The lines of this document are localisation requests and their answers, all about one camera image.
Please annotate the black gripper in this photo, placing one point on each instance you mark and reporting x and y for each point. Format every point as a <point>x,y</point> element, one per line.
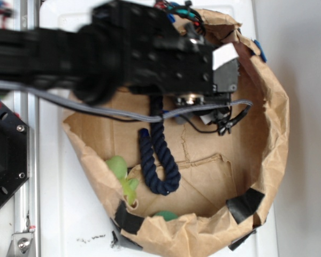
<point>163,52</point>

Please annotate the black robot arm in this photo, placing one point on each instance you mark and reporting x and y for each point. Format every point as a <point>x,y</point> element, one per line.
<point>84,62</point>

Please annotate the light green plush toy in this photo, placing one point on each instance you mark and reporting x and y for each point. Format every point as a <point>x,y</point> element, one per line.
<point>118,166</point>

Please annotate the brown paper bag bin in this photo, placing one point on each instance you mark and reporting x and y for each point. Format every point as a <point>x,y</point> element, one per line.
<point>213,169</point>

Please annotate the dark green round toy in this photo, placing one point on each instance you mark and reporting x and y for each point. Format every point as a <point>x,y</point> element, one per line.
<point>166,215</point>

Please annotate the black tape patch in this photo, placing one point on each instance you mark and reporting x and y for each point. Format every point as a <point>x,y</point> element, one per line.
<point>129,222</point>
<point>243,206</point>

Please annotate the aluminum frame rail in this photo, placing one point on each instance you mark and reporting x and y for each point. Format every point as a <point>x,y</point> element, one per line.
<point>25,240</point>

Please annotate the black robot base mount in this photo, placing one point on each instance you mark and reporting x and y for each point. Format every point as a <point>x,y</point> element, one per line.
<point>13,164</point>

